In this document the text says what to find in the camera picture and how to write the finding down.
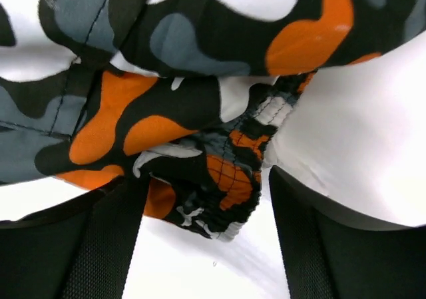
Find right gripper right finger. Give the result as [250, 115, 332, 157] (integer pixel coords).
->
[269, 166, 425, 298]

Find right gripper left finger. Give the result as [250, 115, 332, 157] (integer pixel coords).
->
[1, 176, 150, 299]

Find orange black camouflage shorts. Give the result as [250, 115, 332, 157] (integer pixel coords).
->
[1, 0, 425, 241]

